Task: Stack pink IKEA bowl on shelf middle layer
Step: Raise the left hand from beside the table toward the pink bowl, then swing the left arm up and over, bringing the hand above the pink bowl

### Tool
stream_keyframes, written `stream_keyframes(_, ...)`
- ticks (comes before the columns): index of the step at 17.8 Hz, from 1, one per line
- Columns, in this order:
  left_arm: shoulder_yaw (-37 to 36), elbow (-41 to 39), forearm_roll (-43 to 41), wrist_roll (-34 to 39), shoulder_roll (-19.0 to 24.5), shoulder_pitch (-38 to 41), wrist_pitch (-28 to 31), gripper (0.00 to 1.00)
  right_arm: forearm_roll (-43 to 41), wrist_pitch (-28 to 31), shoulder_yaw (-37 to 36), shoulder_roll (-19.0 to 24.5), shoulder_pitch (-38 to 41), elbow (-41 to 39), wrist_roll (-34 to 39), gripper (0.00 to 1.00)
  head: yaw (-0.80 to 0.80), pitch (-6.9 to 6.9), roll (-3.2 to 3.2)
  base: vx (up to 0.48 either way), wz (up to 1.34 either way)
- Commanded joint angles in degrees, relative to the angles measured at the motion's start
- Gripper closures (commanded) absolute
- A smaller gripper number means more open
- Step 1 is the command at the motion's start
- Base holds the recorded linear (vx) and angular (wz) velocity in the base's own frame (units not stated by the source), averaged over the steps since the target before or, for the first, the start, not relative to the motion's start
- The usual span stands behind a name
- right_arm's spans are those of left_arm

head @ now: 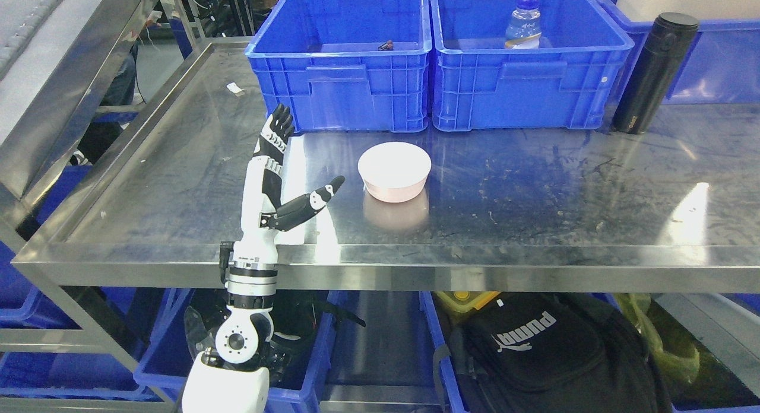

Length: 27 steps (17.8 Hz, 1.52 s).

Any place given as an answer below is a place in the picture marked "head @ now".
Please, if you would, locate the blue crate on table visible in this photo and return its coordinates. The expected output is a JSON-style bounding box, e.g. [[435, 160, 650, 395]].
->
[[429, 0, 634, 132], [245, 0, 432, 134]]

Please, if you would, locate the plastic water bottle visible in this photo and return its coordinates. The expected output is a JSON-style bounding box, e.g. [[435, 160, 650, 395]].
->
[[505, 0, 542, 50]]

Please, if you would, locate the black helmet in bin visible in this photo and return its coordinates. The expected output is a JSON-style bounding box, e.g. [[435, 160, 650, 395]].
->
[[183, 289, 366, 386]]

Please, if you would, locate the blue crate right on table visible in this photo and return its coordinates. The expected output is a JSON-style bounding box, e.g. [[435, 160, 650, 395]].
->
[[429, 0, 634, 132]]

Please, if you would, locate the black thermos flask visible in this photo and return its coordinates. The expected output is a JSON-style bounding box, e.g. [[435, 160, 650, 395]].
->
[[611, 12, 699, 135]]

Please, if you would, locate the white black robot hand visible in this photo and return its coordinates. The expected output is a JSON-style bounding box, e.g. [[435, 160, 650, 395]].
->
[[232, 104, 345, 269]]

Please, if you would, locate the black puma backpack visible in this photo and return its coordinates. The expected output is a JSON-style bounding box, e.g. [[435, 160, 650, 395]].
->
[[424, 292, 674, 412]]

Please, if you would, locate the pink ikea bowl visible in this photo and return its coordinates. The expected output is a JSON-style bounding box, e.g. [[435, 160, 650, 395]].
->
[[357, 142, 432, 203]]

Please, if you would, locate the blue crate left on table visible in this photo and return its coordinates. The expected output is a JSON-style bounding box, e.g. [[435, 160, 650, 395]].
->
[[245, 0, 432, 134]]

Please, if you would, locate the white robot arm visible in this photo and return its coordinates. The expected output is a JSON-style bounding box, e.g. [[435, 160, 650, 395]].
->
[[179, 241, 277, 412]]

